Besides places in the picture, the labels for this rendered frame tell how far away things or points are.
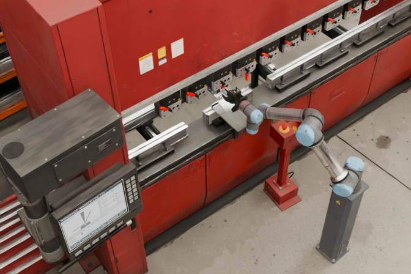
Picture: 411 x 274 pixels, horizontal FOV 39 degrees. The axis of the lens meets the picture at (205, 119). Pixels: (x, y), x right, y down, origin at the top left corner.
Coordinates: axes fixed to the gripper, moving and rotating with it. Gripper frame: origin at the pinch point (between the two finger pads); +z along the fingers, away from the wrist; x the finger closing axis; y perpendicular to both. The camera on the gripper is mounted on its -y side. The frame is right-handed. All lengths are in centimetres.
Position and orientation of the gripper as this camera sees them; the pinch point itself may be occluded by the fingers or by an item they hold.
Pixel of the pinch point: (222, 89)
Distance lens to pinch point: 376.3
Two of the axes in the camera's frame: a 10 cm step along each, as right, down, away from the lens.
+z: -6.0, -5.7, 5.6
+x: -8.0, 4.4, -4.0
